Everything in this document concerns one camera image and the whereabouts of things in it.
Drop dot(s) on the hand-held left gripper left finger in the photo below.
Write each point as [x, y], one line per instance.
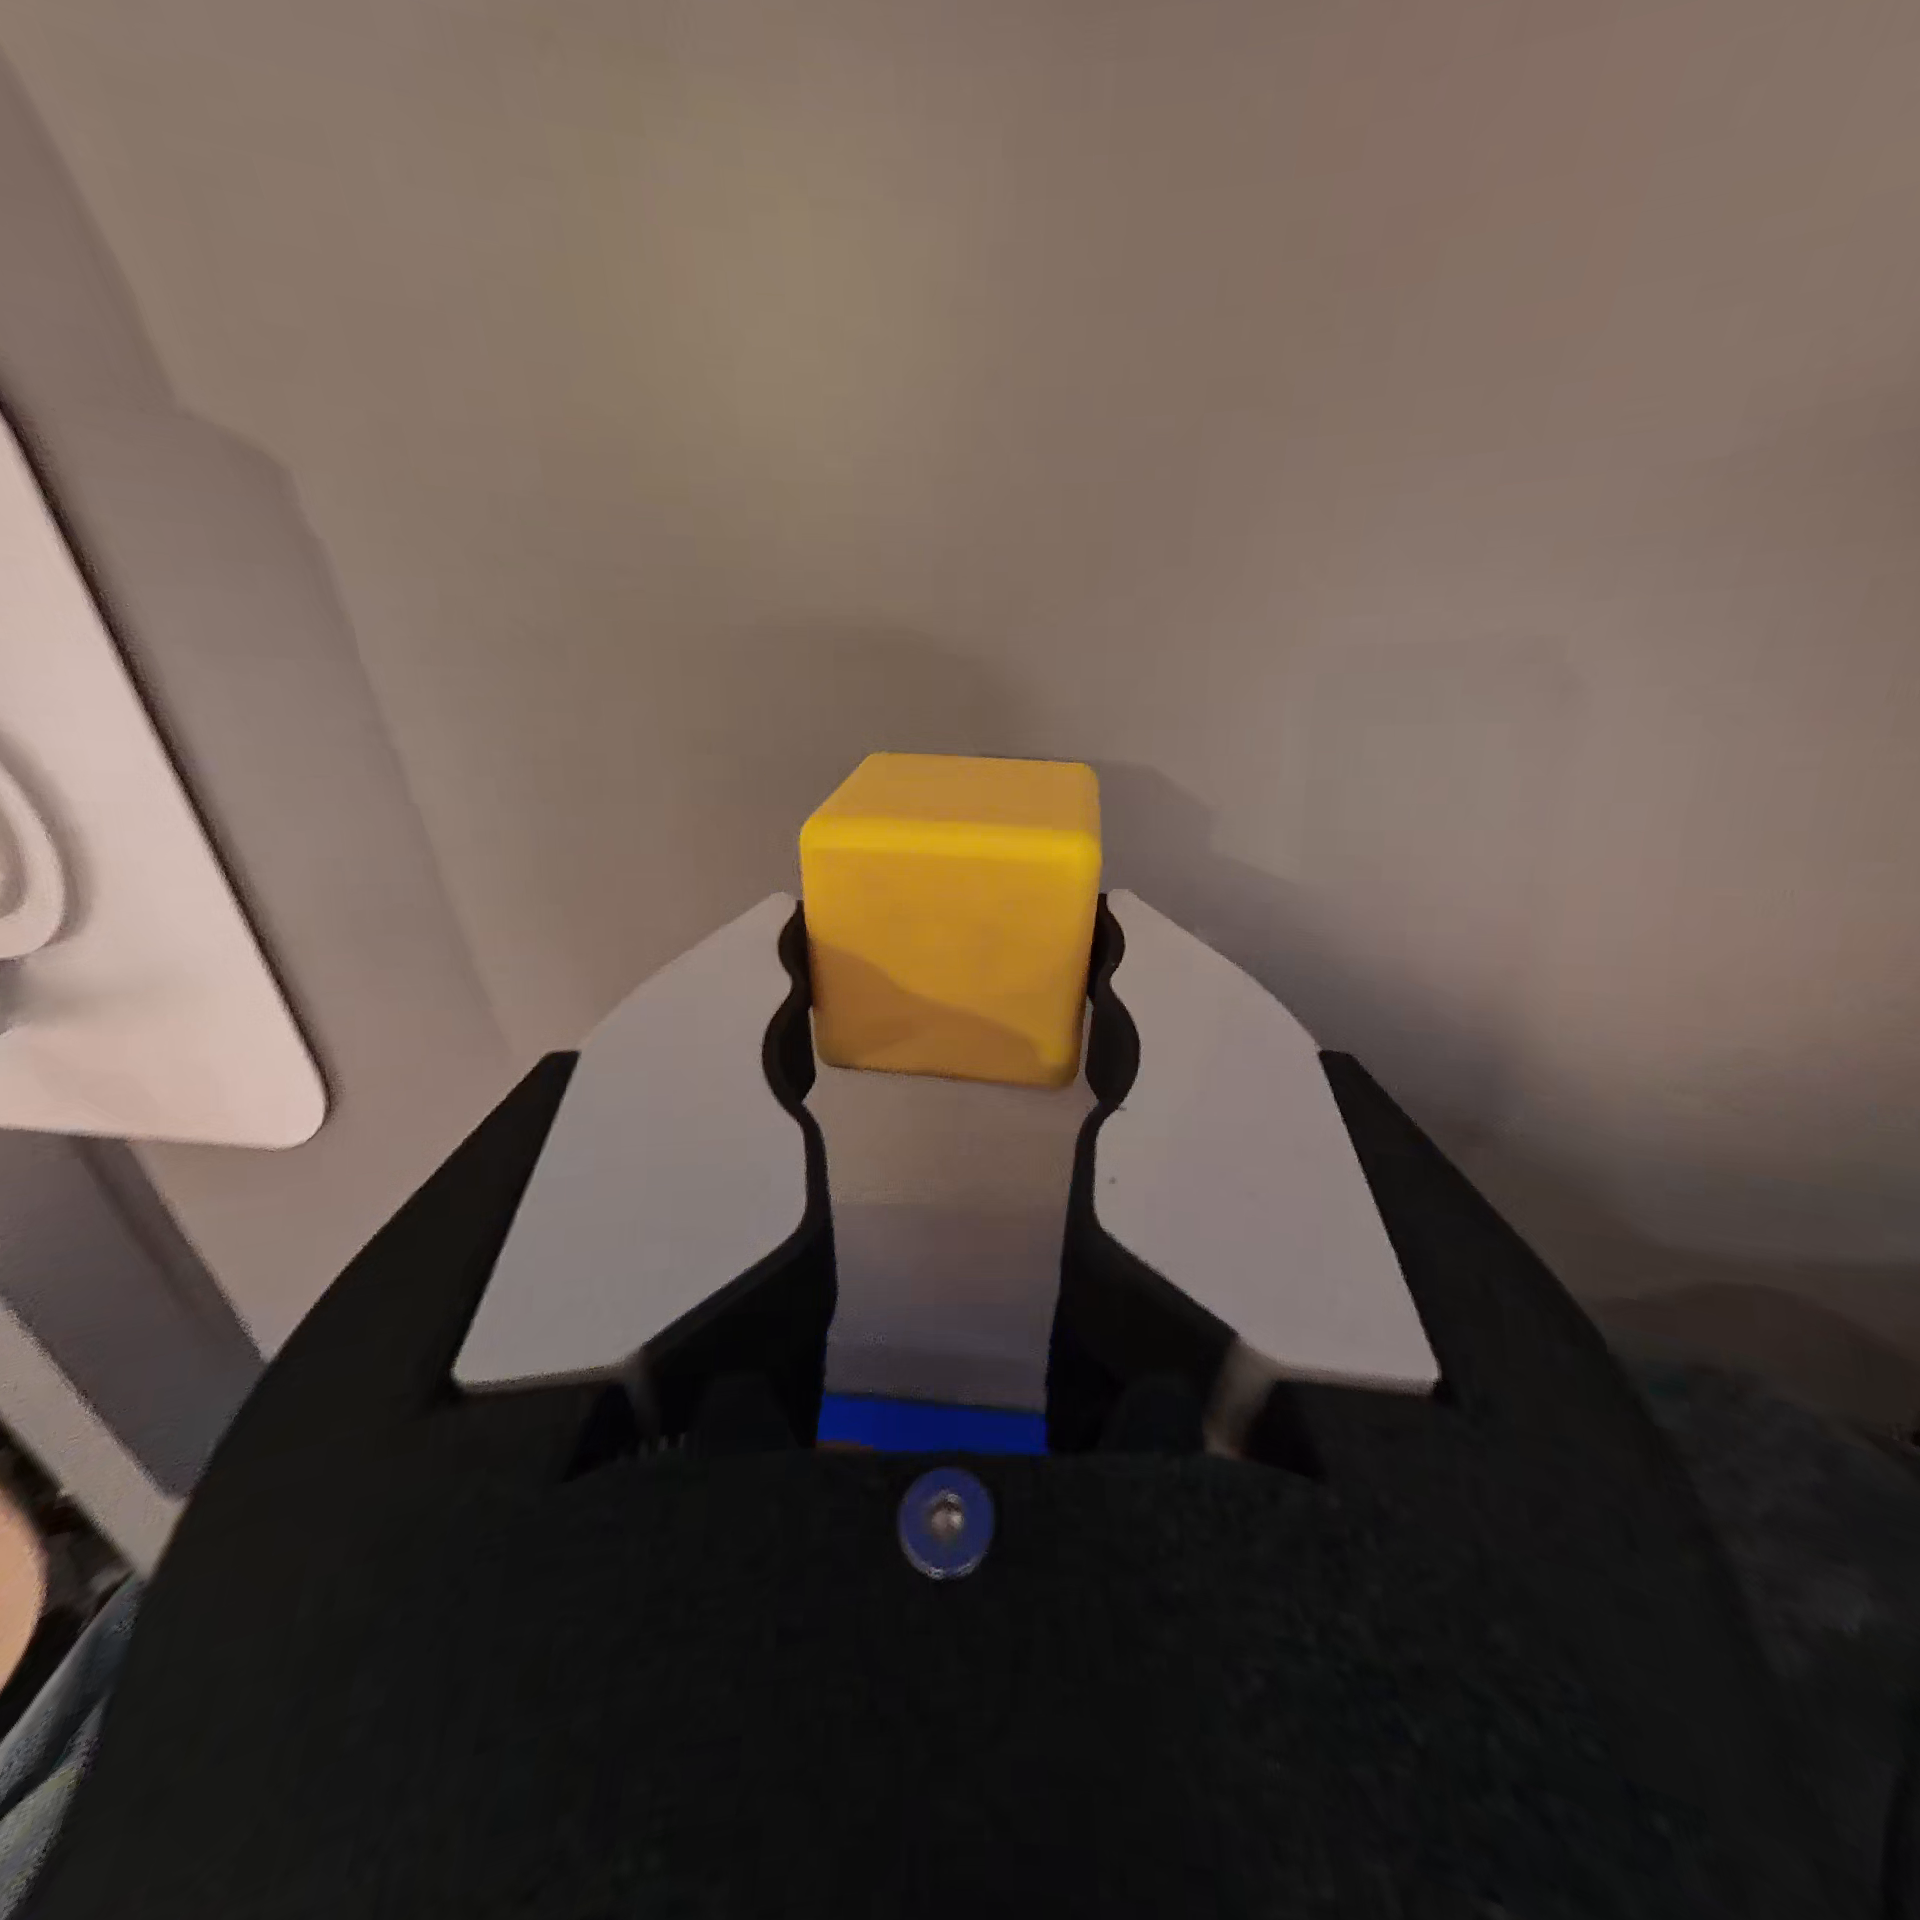
[646, 1183]

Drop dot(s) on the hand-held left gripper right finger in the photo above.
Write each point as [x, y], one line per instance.
[1245, 1183]

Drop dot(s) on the blue plastic bin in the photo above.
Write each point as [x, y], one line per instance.
[931, 1427]

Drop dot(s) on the yellow cube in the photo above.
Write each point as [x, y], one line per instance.
[943, 900]

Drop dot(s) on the grey desk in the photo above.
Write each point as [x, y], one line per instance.
[1123, 374]

